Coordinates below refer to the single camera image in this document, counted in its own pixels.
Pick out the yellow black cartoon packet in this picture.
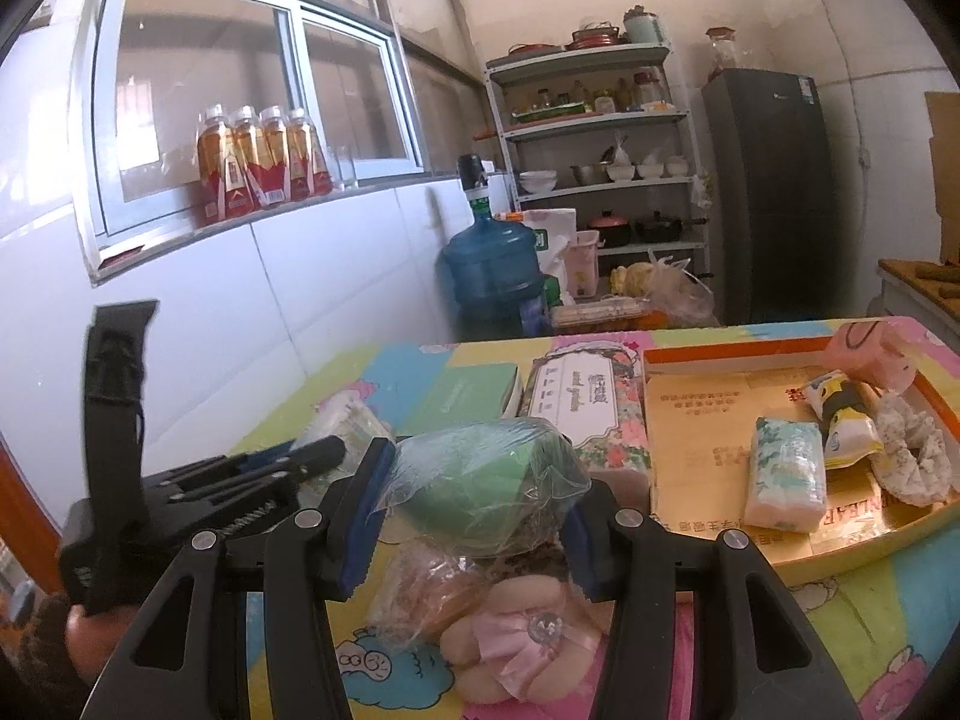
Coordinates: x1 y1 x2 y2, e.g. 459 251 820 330
806 370 886 470

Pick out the red clay pot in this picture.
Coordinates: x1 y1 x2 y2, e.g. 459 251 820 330
587 211 631 248

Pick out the plastic-wrapped yellow sponge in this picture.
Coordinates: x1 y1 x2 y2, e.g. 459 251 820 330
367 540 492 650

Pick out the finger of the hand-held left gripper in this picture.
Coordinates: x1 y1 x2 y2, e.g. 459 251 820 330
180 439 348 519
146 446 295 493

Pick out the sliding interior window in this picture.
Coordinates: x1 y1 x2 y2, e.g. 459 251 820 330
88 0 488 282

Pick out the floral tissue box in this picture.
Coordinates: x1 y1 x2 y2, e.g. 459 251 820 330
517 349 650 511

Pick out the glass jar with red lid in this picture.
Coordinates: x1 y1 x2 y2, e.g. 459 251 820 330
705 28 740 80

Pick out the orange-rimmed cardboard box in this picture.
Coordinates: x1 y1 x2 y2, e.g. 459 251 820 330
641 330 960 590

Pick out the black wok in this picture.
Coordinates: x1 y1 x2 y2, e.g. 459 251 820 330
636 214 710 242

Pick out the orange white flat packet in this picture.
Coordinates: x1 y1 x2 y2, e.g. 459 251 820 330
551 298 652 332

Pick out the brown wooden door frame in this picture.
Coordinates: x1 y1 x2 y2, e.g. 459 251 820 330
0 427 65 593

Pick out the white green tissue pack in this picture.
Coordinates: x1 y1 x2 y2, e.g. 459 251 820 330
742 416 827 530

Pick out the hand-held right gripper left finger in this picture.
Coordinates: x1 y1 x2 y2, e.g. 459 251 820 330
84 437 397 720

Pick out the cream floral scrunchie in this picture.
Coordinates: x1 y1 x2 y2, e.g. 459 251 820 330
874 390 959 507

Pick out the pink smiley plush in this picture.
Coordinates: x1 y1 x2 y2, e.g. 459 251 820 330
829 319 920 391

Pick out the leopard print scrunchie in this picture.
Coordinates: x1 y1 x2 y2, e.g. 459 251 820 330
480 540 575 586

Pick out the blue water jug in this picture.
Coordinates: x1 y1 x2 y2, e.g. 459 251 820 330
441 210 545 338

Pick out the person's left forearm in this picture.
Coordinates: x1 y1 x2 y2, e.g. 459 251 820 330
11 591 95 720

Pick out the dark grey refrigerator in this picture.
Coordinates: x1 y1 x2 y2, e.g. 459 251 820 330
701 67 837 327

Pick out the orange drink bottle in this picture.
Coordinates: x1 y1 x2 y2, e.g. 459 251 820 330
259 106 312 203
229 106 290 211
197 105 252 223
287 109 335 196

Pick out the mint green enamel pot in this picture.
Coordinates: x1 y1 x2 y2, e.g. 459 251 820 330
622 6 661 44

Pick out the grey metal shelf rack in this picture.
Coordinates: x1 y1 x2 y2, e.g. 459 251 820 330
484 45 712 293

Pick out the plastic-wrapped green sponge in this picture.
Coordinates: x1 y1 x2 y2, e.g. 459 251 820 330
394 420 593 557

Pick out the black water pump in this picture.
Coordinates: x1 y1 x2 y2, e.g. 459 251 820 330
457 154 492 215

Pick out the white sack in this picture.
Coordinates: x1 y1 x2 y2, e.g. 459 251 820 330
517 208 578 293

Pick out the colourful cartoon tablecloth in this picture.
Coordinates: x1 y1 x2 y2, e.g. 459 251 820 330
225 315 960 720

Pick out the stack of red pans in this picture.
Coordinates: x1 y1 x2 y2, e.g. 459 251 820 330
566 22 623 50

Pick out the cream plush with pink bow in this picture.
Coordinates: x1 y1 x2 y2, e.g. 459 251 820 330
439 577 608 702

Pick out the plastic bag of vegetables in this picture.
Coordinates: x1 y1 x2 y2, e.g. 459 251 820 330
609 255 717 329

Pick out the person's left hand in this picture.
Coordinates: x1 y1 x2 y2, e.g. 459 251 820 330
64 609 130 680

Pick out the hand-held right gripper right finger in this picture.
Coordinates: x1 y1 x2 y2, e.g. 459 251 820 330
564 484 863 720

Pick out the row of glass jars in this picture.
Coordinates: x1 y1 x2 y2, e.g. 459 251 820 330
514 67 672 117

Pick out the plastic-wrapped white pack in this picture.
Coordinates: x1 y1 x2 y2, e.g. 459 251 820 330
300 394 397 466

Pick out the green tray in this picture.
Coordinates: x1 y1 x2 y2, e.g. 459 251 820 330
512 105 590 125

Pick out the mint green carton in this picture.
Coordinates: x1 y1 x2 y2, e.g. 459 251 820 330
405 362 524 437

